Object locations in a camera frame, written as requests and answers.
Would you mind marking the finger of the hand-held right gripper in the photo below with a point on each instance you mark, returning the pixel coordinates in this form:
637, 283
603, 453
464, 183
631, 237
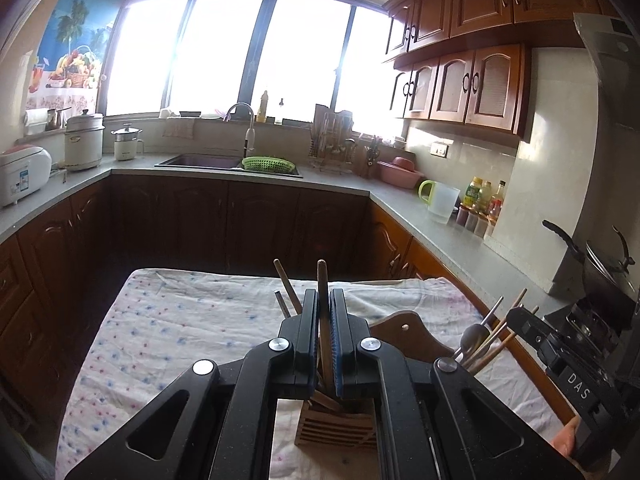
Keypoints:
527, 330

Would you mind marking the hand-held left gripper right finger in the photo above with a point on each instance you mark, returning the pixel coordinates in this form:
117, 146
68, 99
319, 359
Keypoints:
336, 350

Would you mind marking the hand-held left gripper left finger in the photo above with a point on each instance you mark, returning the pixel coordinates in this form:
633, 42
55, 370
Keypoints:
311, 350

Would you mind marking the wooden utensil holder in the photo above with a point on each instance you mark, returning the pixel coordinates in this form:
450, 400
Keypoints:
340, 430

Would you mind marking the person's right hand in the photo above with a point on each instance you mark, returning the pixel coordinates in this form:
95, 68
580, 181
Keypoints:
567, 440

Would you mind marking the metal chopstick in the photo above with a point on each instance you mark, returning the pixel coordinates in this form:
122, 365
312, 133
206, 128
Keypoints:
281, 305
434, 457

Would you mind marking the gas stove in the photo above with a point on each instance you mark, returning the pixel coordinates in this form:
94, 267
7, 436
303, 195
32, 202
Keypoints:
590, 320

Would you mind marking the black wok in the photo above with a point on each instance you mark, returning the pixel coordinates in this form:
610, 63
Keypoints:
575, 260

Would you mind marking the glass wok lid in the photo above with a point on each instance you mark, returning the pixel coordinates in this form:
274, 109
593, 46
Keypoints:
610, 270

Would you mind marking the spice jar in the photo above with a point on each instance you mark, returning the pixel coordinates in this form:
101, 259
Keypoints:
484, 227
463, 216
472, 221

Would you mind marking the red label sauce bottle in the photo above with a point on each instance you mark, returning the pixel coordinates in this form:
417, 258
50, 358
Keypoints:
497, 202

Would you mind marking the yellow oil bottle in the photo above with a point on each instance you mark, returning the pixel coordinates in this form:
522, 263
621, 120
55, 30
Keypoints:
485, 197

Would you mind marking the floral tablecloth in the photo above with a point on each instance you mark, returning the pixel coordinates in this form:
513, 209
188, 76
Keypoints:
175, 320

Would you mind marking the grey kitchen countertop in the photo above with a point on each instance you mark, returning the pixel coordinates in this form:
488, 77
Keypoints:
400, 210

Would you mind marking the wooden base cabinets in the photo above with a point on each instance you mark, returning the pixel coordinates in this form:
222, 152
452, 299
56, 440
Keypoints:
200, 220

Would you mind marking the pink plastic container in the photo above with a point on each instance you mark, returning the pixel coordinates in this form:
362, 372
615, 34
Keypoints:
397, 172

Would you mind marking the green plastic basket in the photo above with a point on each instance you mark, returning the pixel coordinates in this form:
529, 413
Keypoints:
267, 165

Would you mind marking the knife block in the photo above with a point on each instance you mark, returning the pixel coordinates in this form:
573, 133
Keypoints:
365, 160

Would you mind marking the metal dish rack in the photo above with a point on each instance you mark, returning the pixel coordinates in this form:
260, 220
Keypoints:
330, 145

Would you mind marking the kitchen sink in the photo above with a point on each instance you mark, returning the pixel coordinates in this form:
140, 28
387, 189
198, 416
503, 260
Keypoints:
200, 162

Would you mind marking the chrome faucet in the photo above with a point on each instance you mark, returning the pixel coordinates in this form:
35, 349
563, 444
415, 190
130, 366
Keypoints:
249, 135

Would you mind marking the steel range hood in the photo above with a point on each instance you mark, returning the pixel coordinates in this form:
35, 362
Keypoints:
615, 70

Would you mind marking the small white electric pot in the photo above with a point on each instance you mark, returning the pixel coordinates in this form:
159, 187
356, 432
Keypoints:
126, 145

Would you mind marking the white steamer pot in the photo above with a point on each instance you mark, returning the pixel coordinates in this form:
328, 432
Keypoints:
84, 142

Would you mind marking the kitchen window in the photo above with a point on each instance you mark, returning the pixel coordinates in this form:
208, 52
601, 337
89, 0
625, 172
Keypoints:
225, 50

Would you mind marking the white rice cooker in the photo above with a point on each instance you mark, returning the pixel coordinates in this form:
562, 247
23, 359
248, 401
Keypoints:
22, 175

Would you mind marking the dark small pot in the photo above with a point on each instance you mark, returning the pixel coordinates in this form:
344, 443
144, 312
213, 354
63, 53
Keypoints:
54, 119

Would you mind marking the paper towel roll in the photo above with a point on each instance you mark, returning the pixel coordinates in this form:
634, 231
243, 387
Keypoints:
36, 122

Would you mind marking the wall outlet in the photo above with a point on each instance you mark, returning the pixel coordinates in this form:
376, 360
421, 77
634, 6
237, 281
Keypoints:
440, 149

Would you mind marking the short wooden wall cabinets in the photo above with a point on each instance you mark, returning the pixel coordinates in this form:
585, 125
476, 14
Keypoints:
460, 85

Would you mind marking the tall wooden wall cabinets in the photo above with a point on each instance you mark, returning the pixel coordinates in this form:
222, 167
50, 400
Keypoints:
480, 0

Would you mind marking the fruit wall poster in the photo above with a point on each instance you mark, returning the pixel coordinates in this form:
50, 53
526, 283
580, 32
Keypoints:
75, 45

